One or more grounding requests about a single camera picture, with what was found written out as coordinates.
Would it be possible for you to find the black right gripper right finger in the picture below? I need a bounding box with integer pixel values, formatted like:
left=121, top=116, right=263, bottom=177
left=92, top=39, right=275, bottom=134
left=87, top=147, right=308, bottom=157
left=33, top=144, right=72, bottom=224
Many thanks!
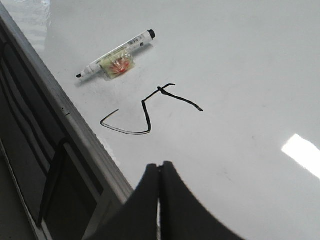
left=159, top=161, right=241, bottom=240

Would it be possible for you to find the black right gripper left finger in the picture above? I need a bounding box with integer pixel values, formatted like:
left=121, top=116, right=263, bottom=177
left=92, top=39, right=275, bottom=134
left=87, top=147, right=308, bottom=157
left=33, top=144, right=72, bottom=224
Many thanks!
left=89, top=164, right=159, bottom=240

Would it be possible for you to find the white whiteboard marker with tape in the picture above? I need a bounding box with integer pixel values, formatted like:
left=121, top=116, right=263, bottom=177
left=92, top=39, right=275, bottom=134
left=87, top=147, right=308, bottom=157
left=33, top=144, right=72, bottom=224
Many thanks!
left=76, top=29, right=156, bottom=79

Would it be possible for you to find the white whiteboard with aluminium frame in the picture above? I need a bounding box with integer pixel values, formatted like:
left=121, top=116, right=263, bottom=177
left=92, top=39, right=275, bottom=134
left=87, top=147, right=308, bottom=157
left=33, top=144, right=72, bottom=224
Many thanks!
left=2, top=0, right=320, bottom=240

